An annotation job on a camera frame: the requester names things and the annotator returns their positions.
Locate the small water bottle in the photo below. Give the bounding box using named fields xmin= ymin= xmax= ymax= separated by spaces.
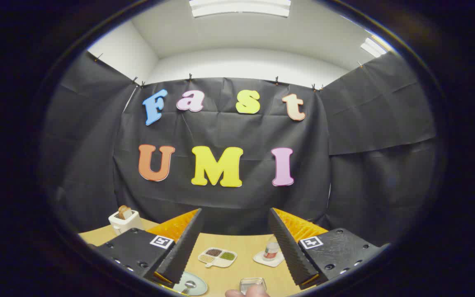
xmin=263 ymin=237 xmax=281 ymax=261

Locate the small ceiling light panel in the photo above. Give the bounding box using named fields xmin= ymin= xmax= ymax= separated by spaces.
xmin=360 ymin=37 xmax=387 ymax=58

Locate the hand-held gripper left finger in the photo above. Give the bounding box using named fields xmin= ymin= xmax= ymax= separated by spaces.
xmin=93 ymin=208 xmax=204 ymax=289

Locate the long ceiling light panel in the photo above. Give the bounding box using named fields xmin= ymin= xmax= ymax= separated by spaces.
xmin=189 ymin=0 xmax=292 ymax=18

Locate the pale green plate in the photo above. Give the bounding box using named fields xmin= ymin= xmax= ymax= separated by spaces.
xmin=172 ymin=271 xmax=208 ymax=296

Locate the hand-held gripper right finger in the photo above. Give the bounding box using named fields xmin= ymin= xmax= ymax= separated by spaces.
xmin=268 ymin=207 xmax=390 ymax=290

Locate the white square coaster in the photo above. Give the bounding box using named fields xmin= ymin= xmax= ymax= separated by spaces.
xmin=253 ymin=251 xmax=285 ymax=268

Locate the white toaster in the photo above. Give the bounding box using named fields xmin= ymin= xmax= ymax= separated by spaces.
xmin=108 ymin=210 xmax=144 ymax=236

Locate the white divided bean tray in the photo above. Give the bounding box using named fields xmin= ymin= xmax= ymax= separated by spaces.
xmin=198 ymin=247 xmax=238 ymax=269

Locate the metal wire rack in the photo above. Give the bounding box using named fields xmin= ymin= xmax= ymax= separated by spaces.
xmin=240 ymin=277 xmax=267 ymax=294

